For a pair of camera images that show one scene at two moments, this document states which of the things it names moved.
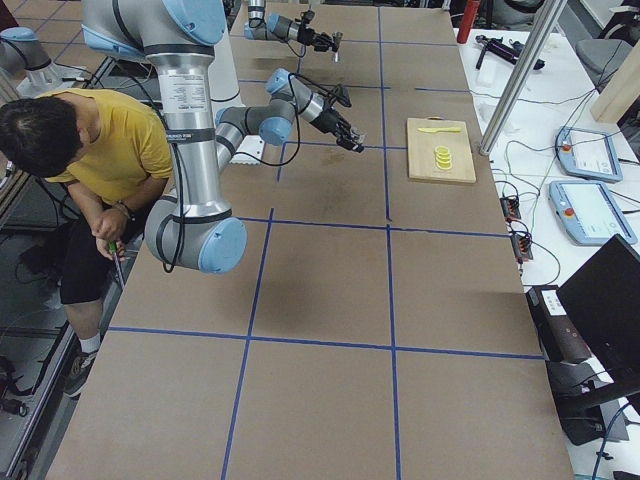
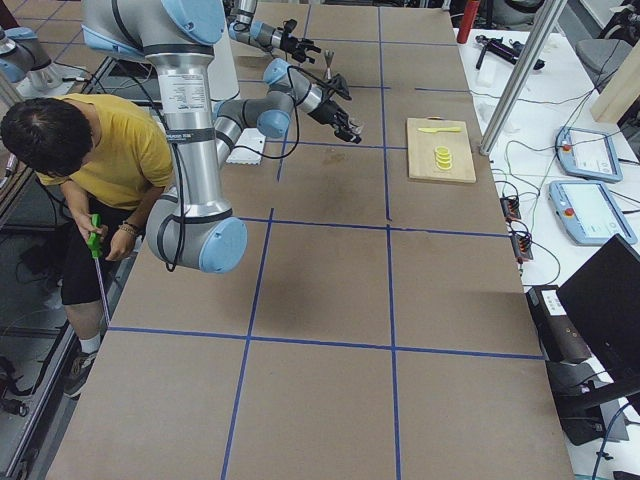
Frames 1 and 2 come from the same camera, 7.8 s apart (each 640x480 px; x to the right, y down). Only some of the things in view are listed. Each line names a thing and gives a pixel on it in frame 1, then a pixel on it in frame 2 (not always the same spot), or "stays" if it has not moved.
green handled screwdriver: x=113 y=250 to x=93 y=244
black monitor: x=602 y=301 stays
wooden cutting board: x=439 y=150 stays
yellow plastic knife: x=434 y=130 stays
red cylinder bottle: x=470 y=15 stays
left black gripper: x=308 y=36 to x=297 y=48
